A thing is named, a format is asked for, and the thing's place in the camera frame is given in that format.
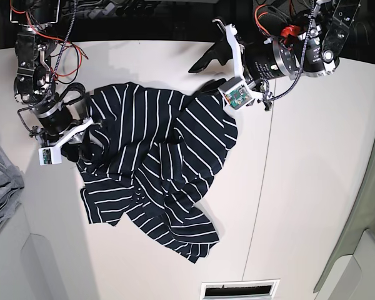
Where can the white slotted vent tray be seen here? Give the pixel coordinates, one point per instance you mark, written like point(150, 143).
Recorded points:
point(242, 290)

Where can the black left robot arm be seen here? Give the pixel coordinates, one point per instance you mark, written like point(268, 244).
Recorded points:
point(309, 44)

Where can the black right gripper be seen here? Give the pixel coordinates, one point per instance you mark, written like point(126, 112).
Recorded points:
point(57, 119)

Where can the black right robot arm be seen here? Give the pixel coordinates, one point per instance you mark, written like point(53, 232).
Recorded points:
point(39, 51)

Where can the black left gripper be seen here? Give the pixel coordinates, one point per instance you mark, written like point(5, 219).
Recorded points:
point(258, 59)

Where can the green-grey side panel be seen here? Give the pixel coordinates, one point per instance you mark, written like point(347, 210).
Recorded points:
point(350, 270)

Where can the navy white-striped t-shirt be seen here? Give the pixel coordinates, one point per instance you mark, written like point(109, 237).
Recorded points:
point(152, 155)

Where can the white left side panel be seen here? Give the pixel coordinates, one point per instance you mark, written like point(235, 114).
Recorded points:
point(28, 268)

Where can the grey cloth pile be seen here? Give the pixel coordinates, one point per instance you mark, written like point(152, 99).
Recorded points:
point(11, 186)

